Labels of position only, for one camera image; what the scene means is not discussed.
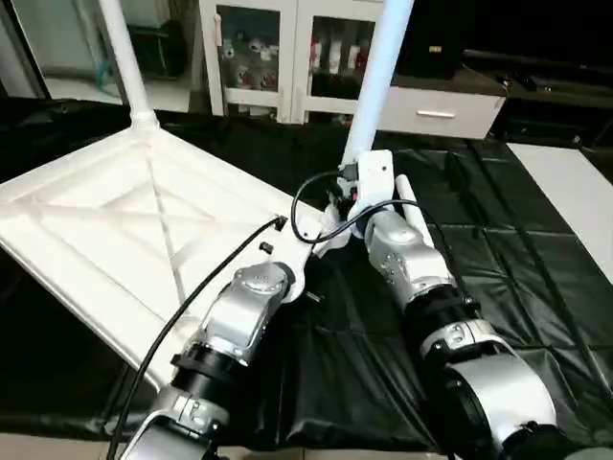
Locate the white plastic table leg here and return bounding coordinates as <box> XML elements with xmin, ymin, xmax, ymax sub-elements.
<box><xmin>337</xmin><ymin>0</ymin><xmax>416</xmax><ymax>169</ymax></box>
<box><xmin>395</xmin><ymin>173</ymin><xmax>434</xmax><ymax>241</ymax></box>
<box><xmin>99</xmin><ymin>0</ymin><xmax>161</xmax><ymax>130</ymax></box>

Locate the white plastic table top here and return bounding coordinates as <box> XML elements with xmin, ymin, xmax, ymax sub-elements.
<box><xmin>0</xmin><ymin>120</ymin><xmax>351</xmax><ymax>389</ymax></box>

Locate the white drawer unit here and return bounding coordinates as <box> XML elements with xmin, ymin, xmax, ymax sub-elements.
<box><xmin>375</xmin><ymin>84</ymin><xmax>509</xmax><ymax>140</ymax></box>

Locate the black work mat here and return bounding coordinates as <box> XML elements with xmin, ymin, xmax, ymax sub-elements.
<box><xmin>0</xmin><ymin>96</ymin><xmax>613</xmax><ymax>451</ymax></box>

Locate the white glass-door cabinet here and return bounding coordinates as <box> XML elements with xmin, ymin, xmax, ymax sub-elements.
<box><xmin>198</xmin><ymin>0</ymin><xmax>403</xmax><ymax>126</ymax></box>

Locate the black box with yellow label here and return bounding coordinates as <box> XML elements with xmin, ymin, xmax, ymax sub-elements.
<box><xmin>397</xmin><ymin>0</ymin><xmax>470</xmax><ymax>80</ymax></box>

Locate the white flat panel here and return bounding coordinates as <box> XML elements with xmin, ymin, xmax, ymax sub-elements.
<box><xmin>505</xmin><ymin>142</ymin><xmax>613</xmax><ymax>288</ymax></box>

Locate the dark floor crate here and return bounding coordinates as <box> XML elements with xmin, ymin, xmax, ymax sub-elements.
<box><xmin>129</xmin><ymin>21</ymin><xmax>188</xmax><ymax>80</ymax></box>

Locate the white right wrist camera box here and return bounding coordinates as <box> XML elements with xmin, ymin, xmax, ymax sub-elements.
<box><xmin>340</xmin><ymin>149</ymin><xmax>396</xmax><ymax>226</ymax></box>

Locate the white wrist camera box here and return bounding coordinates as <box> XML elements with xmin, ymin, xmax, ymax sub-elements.
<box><xmin>340</xmin><ymin>149</ymin><xmax>396</xmax><ymax>226</ymax></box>
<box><xmin>273</xmin><ymin>240</ymin><xmax>322</xmax><ymax>298</ymax></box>

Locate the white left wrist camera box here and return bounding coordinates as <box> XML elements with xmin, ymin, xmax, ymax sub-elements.
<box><xmin>273</xmin><ymin>240</ymin><xmax>322</xmax><ymax>298</ymax></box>

